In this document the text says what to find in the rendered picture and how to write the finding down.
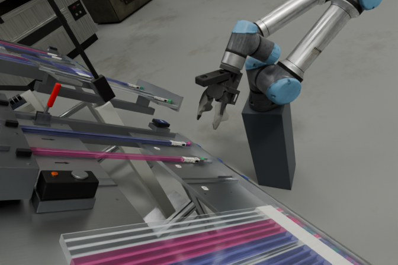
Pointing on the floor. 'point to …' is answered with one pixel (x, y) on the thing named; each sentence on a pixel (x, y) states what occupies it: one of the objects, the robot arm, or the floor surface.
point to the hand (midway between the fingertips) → (205, 121)
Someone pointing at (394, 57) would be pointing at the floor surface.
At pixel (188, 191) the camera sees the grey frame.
